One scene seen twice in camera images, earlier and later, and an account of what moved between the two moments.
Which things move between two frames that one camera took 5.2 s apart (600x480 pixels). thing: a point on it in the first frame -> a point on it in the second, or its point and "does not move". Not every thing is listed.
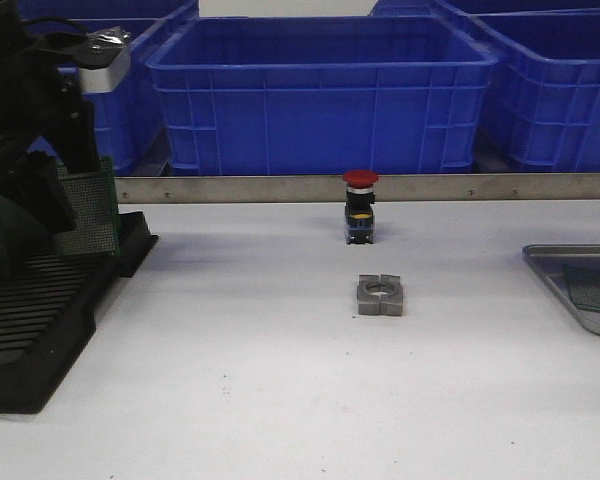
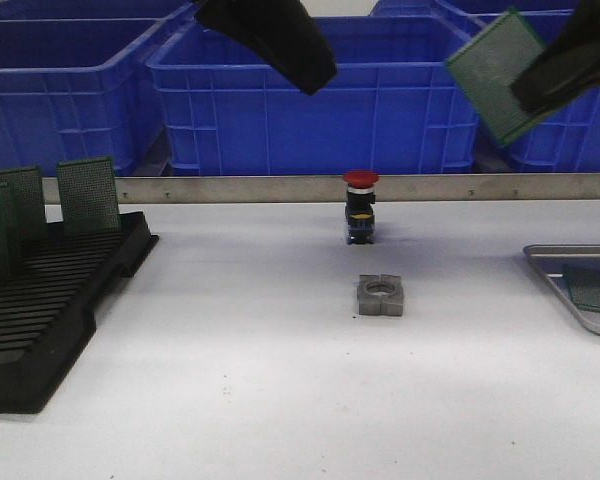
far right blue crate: [423, 8] does not move
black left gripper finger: [74, 138] -> [284, 31]
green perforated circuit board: [594, 288] does not move
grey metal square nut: [380, 294] does not move
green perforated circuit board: [93, 200] -> [489, 65]
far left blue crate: [126, 14] does not move
